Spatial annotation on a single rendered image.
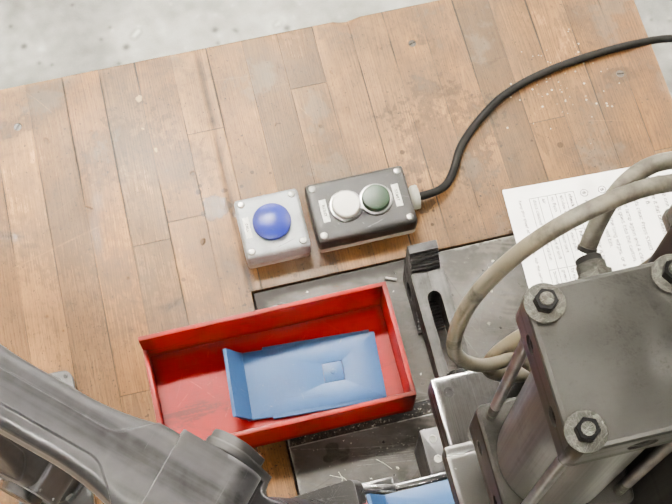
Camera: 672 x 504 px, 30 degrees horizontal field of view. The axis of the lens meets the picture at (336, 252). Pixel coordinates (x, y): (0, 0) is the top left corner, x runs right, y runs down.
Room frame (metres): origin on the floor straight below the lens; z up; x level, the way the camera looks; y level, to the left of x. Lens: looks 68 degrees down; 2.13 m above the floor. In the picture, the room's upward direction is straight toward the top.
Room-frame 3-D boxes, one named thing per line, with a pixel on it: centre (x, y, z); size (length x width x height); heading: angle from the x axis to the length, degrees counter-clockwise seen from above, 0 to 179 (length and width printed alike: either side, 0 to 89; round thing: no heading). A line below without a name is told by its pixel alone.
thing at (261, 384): (0.35, 0.03, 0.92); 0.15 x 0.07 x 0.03; 100
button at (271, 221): (0.51, 0.07, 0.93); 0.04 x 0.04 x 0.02
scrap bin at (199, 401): (0.35, 0.06, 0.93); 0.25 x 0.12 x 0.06; 104
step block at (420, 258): (0.43, -0.09, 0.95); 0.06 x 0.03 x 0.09; 14
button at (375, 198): (0.54, -0.04, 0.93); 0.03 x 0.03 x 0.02
